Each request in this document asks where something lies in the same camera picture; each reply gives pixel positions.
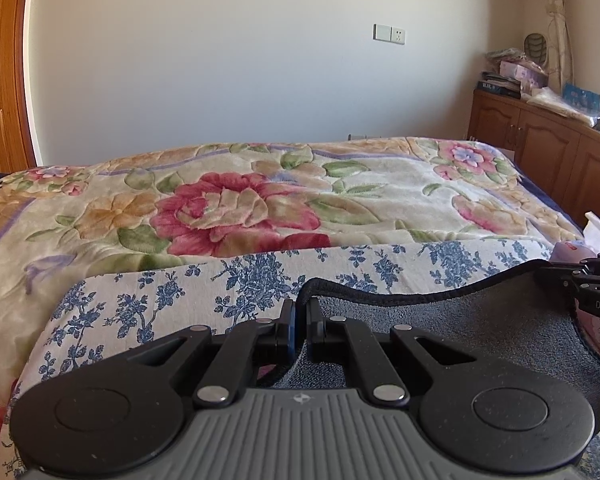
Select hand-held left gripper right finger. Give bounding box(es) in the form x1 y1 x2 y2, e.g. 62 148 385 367
305 297 476 406

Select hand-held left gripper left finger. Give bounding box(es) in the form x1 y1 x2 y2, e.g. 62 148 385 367
140 299 297 409

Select grey towel with black edge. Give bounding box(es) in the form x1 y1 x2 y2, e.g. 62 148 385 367
266 259 600 436

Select wooden cabinet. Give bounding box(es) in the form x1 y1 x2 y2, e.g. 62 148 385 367
467 87 600 237

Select floral plush blanket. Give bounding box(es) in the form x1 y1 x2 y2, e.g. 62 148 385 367
0 135 587 433

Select clear plastic bag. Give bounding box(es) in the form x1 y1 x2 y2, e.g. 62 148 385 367
526 86 600 125

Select blue floral white pillow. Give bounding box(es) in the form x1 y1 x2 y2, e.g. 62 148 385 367
0 240 600 480

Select blue printed box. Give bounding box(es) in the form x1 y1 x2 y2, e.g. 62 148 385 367
561 82 600 112

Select stack of dark books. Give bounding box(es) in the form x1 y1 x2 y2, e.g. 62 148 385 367
479 73 524 100

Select pink box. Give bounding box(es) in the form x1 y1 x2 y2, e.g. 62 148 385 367
499 59 549 87

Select woven hand fan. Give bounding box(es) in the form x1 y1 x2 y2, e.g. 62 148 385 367
523 32 549 67

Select patterned beige curtain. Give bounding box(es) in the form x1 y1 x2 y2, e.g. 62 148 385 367
531 0 574 95

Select wooden wardrobe door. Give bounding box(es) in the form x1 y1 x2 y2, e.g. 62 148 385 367
0 0 39 177

